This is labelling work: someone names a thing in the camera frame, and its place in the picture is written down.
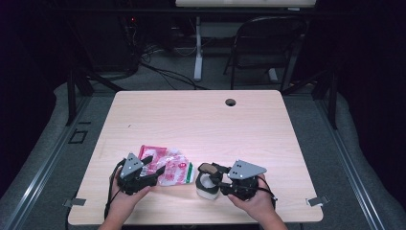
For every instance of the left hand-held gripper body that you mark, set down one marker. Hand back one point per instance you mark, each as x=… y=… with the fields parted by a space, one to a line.
x=134 y=179

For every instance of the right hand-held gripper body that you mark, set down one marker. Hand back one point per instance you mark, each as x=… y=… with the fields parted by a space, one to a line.
x=244 y=188

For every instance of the pink white plastic bag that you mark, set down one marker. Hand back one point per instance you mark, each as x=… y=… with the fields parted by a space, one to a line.
x=174 y=169

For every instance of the person's right hand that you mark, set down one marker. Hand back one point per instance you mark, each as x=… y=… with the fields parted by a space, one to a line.
x=260 y=206

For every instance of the person's left hand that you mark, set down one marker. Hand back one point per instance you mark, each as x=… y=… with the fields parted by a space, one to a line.
x=123 y=206

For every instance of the black metal stand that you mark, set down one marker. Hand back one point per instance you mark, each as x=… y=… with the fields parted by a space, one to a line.
x=333 y=105
x=72 y=102

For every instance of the black folding chair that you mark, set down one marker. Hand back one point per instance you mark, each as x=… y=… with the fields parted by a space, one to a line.
x=255 y=62

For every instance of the dark equipment cabinet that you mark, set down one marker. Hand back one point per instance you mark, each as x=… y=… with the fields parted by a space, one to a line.
x=108 y=48

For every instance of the white standing desk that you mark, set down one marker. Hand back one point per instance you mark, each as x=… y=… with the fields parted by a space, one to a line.
x=245 y=3

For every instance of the aluminium floor rail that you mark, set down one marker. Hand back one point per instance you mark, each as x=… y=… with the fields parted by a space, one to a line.
x=30 y=191
x=363 y=191

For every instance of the black horizontal frame bar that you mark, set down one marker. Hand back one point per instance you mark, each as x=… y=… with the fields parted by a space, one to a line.
x=127 y=11

